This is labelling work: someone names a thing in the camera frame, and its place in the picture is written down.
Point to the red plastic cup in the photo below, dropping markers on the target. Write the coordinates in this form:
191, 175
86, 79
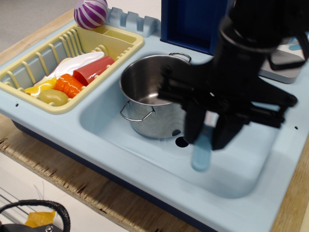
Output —
86, 74

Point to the grey toy faucet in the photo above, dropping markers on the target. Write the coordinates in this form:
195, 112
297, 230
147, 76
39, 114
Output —
283, 55

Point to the purple striped toy onion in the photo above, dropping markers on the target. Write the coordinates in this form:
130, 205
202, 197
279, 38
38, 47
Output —
90, 14

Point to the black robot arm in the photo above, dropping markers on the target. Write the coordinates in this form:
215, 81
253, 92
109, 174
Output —
263, 24

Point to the yellow toy pepper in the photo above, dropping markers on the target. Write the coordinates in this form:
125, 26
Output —
37, 89

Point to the light blue toy sink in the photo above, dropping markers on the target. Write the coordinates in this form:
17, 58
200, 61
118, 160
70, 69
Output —
243, 187

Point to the dark blue box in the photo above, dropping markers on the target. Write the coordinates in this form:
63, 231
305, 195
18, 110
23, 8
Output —
193, 24

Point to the yellow toy potato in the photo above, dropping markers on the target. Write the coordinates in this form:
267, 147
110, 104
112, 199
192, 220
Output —
54, 97

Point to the yellow dish rack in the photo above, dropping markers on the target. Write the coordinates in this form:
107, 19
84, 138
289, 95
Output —
41, 59

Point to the blue handled white spoon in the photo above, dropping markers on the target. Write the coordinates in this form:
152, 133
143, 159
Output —
201, 156

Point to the white plastic plate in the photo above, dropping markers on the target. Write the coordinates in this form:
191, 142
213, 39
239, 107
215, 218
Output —
68, 65

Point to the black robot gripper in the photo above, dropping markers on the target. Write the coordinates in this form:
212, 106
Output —
229, 85

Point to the orange toy carrot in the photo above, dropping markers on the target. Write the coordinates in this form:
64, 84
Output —
68, 85

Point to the black base device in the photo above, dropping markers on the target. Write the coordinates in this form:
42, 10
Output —
24, 228

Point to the blue plastic utensil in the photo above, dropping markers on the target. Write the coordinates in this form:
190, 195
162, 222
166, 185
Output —
294, 44

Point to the yellow tape piece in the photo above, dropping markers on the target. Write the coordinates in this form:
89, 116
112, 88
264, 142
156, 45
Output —
37, 219

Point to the stainless steel pot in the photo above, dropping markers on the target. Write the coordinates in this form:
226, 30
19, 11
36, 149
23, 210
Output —
149, 115

